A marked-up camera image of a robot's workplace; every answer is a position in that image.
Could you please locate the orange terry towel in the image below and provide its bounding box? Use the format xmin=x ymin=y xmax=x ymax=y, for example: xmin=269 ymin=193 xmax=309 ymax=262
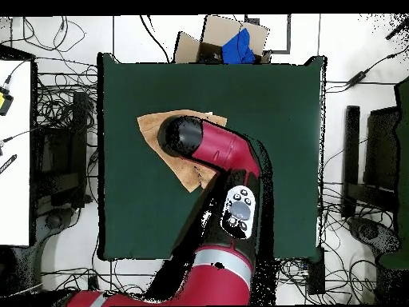
xmin=136 ymin=109 xmax=228 ymax=193

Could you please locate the yellow emergency stop button box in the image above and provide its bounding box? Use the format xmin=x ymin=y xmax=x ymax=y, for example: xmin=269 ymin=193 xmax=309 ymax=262
xmin=0 ymin=85 xmax=15 ymax=117

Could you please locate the dark green table cloth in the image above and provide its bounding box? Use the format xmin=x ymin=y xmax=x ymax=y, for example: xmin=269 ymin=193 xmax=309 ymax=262
xmin=96 ymin=51 xmax=329 ymax=261

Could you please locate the blue garment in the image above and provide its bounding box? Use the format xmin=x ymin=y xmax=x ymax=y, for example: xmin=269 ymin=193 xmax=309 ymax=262
xmin=220 ymin=27 xmax=256 ymax=65

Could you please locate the black stand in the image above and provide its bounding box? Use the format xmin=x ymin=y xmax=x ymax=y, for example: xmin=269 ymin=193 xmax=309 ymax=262
xmin=31 ymin=90 xmax=90 ymax=209
xmin=340 ymin=105 xmax=400 ymax=220

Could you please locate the brown cardboard box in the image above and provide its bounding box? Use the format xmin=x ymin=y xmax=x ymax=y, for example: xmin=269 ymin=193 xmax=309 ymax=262
xmin=173 ymin=14 xmax=273 ymax=65

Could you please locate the black framed white panel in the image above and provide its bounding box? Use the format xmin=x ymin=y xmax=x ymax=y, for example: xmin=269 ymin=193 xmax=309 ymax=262
xmin=244 ymin=13 xmax=292 ymax=54

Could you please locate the black chair base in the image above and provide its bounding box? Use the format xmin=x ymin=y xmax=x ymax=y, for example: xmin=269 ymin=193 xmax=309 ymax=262
xmin=346 ymin=215 xmax=402 ymax=257

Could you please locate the black striped bar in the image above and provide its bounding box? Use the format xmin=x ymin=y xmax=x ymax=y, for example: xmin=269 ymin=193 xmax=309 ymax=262
xmin=0 ymin=153 xmax=18 ymax=175

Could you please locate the tangle of black floor cables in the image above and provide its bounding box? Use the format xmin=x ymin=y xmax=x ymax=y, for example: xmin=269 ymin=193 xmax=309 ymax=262
xmin=33 ymin=63 xmax=98 ymax=129
xmin=277 ymin=257 xmax=378 ymax=305
xmin=41 ymin=265 xmax=161 ymax=295

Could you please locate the black power adapter with cable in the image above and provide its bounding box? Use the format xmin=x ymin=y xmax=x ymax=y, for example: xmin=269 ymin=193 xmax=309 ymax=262
xmin=325 ymin=47 xmax=409 ymax=94

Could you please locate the black emergency stop cable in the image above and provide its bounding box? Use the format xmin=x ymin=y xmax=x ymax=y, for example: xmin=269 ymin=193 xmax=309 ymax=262
xmin=2 ymin=59 xmax=30 ymax=89

